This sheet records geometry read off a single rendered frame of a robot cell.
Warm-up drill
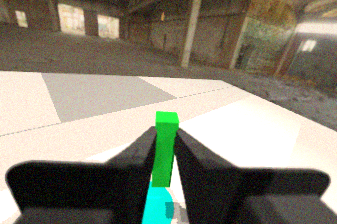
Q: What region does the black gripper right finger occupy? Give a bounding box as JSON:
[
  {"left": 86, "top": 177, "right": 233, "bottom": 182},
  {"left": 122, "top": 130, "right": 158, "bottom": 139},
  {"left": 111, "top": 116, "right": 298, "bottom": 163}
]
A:
[{"left": 174, "top": 127, "right": 331, "bottom": 224}]

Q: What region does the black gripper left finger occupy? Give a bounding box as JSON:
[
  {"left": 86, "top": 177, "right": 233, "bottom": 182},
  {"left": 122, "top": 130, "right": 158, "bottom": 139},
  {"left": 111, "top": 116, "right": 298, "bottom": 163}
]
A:
[{"left": 5, "top": 126, "right": 157, "bottom": 224}]

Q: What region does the green rectangular post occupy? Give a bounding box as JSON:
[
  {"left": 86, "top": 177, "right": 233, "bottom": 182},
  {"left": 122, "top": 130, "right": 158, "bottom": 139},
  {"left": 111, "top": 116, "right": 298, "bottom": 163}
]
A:
[{"left": 151, "top": 111, "right": 179, "bottom": 187}]

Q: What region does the cyan circle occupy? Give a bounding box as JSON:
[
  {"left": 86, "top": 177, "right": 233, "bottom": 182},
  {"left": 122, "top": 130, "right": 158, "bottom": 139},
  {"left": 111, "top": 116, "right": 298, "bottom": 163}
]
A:
[{"left": 142, "top": 182, "right": 174, "bottom": 224}]

